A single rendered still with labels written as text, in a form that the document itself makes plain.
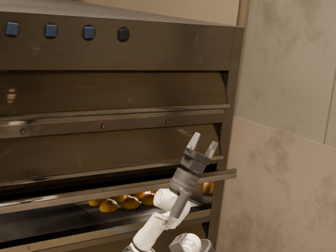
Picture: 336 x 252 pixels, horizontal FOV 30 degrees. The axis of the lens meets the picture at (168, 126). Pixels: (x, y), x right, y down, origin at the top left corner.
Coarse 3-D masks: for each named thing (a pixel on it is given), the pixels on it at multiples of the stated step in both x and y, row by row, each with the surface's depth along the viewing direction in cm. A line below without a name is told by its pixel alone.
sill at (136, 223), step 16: (192, 208) 316; (208, 208) 319; (96, 224) 282; (112, 224) 284; (128, 224) 286; (144, 224) 293; (16, 240) 256; (32, 240) 257; (48, 240) 260; (64, 240) 265; (80, 240) 271
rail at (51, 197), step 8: (232, 168) 304; (200, 176) 288; (208, 176) 292; (120, 184) 260; (128, 184) 262; (136, 184) 265; (144, 184) 267; (152, 184) 270; (64, 192) 243; (72, 192) 245; (80, 192) 247; (88, 192) 249; (96, 192) 252; (8, 200) 228; (16, 200) 229; (24, 200) 231; (32, 200) 234; (40, 200) 236
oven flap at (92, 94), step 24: (0, 72) 232; (24, 72) 239; (48, 72) 245; (72, 72) 252; (96, 72) 260; (120, 72) 267; (144, 72) 276; (168, 72) 285; (192, 72) 294; (216, 72) 304; (0, 96) 231; (24, 96) 238; (48, 96) 244; (72, 96) 251; (96, 96) 258; (120, 96) 266; (144, 96) 274; (168, 96) 283; (192, 96) 292; (216, 96) 302
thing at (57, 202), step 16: (144, 176) 291; (160, 176) 292; (224, 176) 299; (32, 192) 253; (48, 192) 253; (112, 192) 257; (128, 192) 262; (0, 208) 226; (16, 208) 230; (32, 208) 234
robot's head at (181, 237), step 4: (176, 236) 192; (180, 236) 191; (184, 236) 188; (176, 240) 189; (180, 240) 184; (172, 244) 184; (176, 244) 183; (180, 244) 183; (172, 248) 184; (176, 248) 183; (180, 248) 183; (184, 248) 184; (188, 248) 184
